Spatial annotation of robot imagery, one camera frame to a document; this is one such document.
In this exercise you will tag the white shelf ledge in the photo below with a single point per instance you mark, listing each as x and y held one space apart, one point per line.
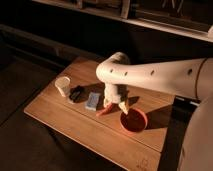
178 30

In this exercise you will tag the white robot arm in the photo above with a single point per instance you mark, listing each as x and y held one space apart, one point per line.
192 79

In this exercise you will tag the black small object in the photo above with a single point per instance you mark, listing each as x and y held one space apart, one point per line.
75 93

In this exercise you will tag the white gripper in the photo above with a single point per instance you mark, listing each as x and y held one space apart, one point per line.
116 94

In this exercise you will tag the blue sponge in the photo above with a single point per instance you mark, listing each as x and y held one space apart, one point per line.
92 101

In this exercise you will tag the red ceramic bowl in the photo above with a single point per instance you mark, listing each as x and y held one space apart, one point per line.
134 121

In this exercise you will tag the orange carrot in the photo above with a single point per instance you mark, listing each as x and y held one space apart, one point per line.
100 113

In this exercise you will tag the white paper cup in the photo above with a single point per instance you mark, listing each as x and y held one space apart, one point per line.
63 85

